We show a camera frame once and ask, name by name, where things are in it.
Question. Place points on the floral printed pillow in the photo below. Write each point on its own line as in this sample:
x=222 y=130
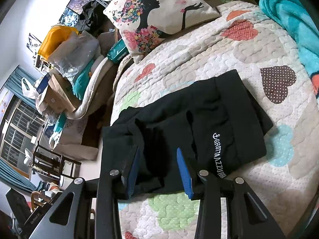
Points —
x=149 y=12

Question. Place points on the blue box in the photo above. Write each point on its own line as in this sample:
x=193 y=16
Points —
x=42 y=84

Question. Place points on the clear plastic bag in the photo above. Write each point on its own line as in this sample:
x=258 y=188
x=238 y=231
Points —
x=74 y=54

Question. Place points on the white plastic bag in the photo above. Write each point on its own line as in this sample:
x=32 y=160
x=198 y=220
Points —
x=28 y=88

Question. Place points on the teal flat box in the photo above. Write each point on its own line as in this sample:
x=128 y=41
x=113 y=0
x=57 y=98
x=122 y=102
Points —
x=117 y=52

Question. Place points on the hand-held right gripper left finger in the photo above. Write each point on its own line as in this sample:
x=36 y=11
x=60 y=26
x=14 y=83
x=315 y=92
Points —
x=133 y=173

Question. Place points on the black clothing pile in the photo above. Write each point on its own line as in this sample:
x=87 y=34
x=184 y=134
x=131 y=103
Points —
x=91 y=17

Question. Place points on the open cardboard box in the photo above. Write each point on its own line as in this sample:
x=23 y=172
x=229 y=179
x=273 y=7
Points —
x=58 y=94

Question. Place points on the yellow bag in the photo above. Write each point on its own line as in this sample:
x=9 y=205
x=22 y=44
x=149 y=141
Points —
x=54 y=39

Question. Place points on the beige cushion pad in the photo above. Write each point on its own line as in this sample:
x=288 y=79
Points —
x=97 y=84

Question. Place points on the teal cloth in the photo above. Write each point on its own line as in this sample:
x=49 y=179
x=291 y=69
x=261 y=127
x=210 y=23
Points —
x=83 y=79

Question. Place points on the blue curtain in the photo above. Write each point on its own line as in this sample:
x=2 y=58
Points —
x=17 y=84
x=15 y=176

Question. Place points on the patterned folded mattress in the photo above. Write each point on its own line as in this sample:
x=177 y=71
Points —
x=74 y=139

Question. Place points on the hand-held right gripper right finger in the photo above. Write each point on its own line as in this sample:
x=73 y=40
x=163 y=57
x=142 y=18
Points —
x=185 y=176

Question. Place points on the heart-patterned quilt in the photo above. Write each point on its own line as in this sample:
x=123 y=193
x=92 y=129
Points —
x=224 y=54

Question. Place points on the dark wooden chair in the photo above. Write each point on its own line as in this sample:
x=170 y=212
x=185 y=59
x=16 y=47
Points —
x=52 y=161

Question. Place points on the black pants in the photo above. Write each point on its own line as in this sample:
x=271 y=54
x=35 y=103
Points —
x=224 y=109

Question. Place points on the teal fleece blanket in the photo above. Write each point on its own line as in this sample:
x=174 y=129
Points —
x=286 y=12

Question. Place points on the barred window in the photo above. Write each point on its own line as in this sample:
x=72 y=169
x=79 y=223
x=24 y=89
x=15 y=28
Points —
x=20 y=134

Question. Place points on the black flat box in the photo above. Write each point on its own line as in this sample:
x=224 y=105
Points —
x=22 y=209

